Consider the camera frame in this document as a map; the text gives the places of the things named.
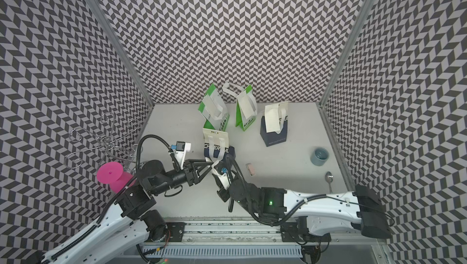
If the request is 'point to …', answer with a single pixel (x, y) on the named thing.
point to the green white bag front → (214, 110)
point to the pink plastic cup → (112, 173)
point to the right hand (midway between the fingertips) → (217, 175)
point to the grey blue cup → (319, 156)
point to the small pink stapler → (251, 168)
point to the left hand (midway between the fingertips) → (211, 166)
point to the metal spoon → (329, 178)
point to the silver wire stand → (116, 138)
